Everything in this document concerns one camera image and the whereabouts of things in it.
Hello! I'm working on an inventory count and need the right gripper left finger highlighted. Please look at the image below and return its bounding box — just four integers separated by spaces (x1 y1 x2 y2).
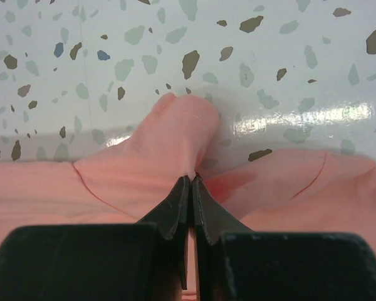
0 177 189 300

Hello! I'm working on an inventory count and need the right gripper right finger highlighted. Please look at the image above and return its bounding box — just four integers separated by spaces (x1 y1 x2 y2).
191 177 376 300

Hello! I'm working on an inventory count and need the salmon pink t-shirt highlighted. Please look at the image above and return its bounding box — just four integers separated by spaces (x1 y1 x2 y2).
0 93 376 300

